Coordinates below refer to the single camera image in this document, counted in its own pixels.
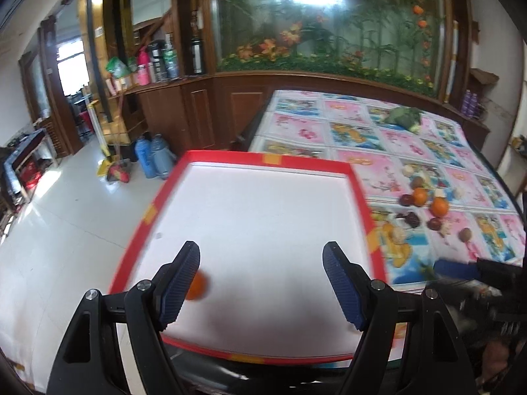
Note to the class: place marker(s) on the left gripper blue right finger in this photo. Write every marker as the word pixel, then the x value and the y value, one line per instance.
pixel 339 272

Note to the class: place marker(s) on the colourful fruit print tablecloth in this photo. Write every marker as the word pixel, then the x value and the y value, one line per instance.
pixel 351 129

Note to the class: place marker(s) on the dark red jujube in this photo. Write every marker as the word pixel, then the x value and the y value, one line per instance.
pixel 410 219
pixel 434 224
pixel 406 200

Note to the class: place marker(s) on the green plastic bag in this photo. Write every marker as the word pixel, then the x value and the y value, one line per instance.
pixel 117 68

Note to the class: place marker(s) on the brown round longan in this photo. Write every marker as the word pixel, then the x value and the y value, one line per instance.
pixel 465 235

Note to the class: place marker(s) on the dark side table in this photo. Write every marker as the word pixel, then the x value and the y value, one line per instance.
pixel 37 141

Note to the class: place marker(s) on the orange tangerine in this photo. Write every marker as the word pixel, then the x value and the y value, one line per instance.
pixel 420 196
pixel 439 207
pixel 199 287

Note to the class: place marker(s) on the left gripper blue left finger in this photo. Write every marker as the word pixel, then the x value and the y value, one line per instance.
pixel 175 283

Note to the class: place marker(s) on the glass flower display panel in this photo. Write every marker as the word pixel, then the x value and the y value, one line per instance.
pixel 394 42

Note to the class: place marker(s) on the grey blue thermos flask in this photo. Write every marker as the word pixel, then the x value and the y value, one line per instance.
pixel 163 158

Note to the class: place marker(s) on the gold black pillar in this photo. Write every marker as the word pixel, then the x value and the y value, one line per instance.
pixel 106 33

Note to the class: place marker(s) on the yellow broom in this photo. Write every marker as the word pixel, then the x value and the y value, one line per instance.
pixel 105 163

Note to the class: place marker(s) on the brown wooden cabinet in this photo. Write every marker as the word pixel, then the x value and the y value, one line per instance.
pixel 212 111

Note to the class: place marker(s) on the red white tray box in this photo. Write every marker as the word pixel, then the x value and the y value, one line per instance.
pixel 260 222

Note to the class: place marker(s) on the red dustpan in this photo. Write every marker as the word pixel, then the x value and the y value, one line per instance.
pixel 119 171

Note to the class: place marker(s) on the black steel thermos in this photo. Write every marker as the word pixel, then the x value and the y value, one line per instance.
pixel 197 56

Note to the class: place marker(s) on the green leafy cabbage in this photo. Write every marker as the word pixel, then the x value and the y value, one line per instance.
pixel 409 118

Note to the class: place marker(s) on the purple bottles pair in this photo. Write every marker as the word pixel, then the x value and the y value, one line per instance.
pixel 469 104

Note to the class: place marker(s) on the pink bottle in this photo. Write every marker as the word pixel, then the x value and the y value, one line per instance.
pixel 142 72

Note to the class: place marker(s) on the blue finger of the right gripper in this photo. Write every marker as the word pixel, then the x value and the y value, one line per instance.
pixel 456 270

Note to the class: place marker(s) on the beige peeled fruit chunk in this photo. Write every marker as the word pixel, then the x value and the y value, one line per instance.
pixel 408 170

